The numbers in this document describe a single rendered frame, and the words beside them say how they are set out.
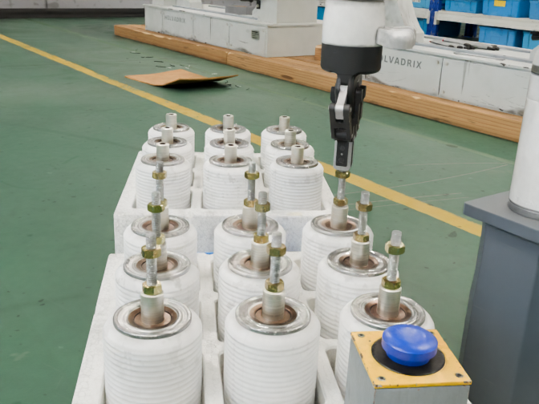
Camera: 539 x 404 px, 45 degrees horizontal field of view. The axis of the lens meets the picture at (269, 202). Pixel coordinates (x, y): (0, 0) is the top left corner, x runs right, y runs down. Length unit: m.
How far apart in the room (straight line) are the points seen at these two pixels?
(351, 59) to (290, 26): 3.11
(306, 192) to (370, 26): 0.42
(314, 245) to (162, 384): 0.32
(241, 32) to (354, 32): 3.25
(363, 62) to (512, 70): 1.90
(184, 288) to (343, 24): 0.36
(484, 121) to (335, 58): 1.90
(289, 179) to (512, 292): 0.44
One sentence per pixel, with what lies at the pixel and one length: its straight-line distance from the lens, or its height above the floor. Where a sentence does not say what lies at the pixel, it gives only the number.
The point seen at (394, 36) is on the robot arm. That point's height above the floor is 0.51.
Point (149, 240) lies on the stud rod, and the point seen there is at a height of 0.34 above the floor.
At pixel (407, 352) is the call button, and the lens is 0.48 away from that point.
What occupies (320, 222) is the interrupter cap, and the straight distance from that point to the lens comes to 0.89.
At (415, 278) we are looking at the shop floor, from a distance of 1.36.
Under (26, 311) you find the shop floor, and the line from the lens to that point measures 1.22.
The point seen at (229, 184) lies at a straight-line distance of 1.12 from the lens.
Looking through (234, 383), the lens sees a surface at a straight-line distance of 0.67.
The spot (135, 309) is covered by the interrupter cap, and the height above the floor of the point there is 0.25.
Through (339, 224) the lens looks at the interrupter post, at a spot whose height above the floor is 0.26.
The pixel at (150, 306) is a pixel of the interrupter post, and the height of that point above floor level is 0.27.
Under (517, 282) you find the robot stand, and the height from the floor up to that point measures 0.22.
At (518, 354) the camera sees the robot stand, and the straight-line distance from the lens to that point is 0.91.
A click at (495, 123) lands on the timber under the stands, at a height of 0.05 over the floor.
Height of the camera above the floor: 0.58
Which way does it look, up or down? 20 degrees down
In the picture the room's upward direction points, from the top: 3 degrees clockwise
